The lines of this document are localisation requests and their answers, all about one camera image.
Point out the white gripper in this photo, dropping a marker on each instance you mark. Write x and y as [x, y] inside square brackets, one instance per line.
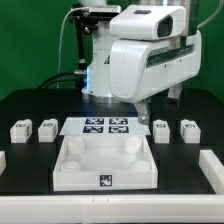
[141, 69]

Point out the white square tabletop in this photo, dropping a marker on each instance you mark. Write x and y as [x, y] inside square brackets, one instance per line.
[105, 162]

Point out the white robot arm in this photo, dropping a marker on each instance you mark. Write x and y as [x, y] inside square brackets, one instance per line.
[98, 84]

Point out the white right fence block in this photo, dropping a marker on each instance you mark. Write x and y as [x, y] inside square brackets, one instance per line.
[213, 169]

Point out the white fence block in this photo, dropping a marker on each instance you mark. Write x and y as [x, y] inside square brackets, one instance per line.
[2, 162]
[213, 169]

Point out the white marker sheet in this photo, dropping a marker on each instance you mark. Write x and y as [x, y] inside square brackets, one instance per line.
[103, 126]

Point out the white front fence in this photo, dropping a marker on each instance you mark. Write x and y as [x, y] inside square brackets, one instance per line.
[111, 209]

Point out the white left fence block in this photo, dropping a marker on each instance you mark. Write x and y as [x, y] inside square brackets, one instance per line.
[2, 162]

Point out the black camera stand pole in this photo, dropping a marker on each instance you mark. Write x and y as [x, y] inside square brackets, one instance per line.
[80, 48]

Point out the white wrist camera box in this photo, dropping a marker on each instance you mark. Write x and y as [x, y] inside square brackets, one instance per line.
[149, 23]

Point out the black camera on stand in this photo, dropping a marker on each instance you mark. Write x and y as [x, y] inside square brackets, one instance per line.
[98, 12]

